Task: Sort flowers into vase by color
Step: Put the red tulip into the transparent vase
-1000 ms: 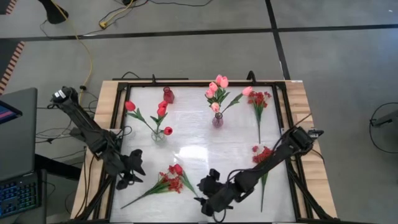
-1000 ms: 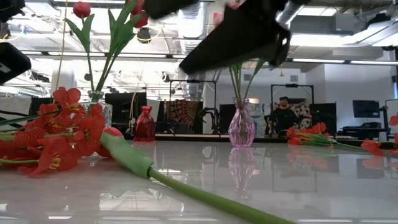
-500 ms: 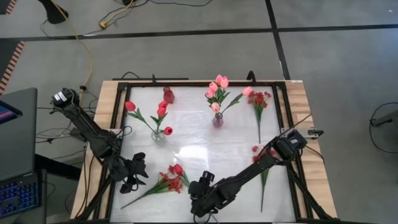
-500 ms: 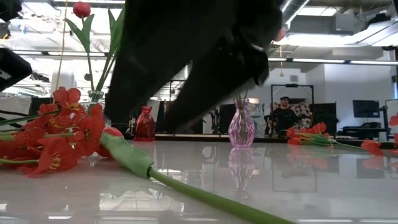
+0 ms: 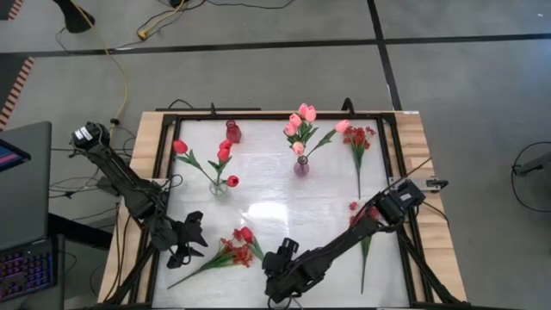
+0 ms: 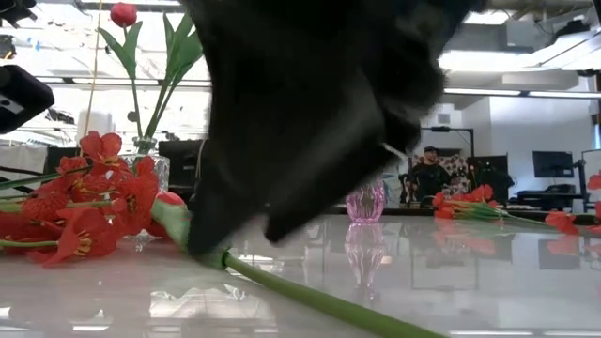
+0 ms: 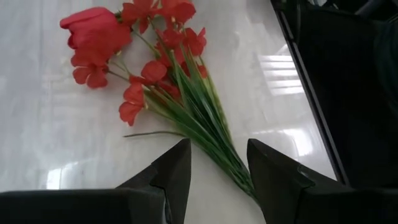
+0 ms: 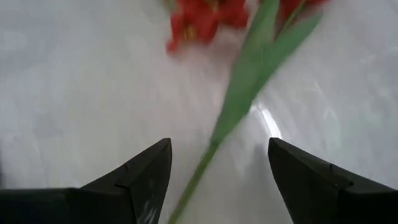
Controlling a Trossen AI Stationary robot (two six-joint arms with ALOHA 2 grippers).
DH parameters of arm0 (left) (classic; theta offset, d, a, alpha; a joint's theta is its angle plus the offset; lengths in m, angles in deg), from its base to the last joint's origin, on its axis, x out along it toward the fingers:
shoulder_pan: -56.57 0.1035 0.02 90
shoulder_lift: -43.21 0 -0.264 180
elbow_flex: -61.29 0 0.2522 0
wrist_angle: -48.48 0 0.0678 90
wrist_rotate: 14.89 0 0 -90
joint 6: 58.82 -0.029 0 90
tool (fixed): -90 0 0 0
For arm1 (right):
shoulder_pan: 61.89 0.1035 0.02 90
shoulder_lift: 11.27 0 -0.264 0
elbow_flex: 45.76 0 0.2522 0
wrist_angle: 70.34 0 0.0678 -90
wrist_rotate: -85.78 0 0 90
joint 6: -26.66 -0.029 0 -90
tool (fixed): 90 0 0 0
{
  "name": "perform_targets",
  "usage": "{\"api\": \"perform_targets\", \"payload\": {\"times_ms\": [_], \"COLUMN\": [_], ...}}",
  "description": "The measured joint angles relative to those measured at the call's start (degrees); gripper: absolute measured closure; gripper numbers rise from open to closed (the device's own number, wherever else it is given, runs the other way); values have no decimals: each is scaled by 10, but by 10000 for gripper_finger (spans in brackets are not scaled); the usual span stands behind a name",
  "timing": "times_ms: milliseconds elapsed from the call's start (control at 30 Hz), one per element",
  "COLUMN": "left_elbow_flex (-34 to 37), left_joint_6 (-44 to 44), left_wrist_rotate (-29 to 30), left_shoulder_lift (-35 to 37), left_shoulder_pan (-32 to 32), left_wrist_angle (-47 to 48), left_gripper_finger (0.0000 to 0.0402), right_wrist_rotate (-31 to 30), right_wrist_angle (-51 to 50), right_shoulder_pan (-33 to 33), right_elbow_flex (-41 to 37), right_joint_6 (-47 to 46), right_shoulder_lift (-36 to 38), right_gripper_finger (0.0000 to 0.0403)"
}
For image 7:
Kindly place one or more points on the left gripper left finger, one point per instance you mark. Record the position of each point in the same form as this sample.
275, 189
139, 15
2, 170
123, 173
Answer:
93, 207

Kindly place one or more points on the red small-blossom flower bunch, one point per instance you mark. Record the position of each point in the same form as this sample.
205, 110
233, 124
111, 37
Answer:
199, 115

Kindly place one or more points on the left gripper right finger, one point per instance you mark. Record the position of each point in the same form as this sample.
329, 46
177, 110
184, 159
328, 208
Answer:
311, 205

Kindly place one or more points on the red artificial tulip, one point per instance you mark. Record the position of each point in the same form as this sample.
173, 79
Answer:
96, 34

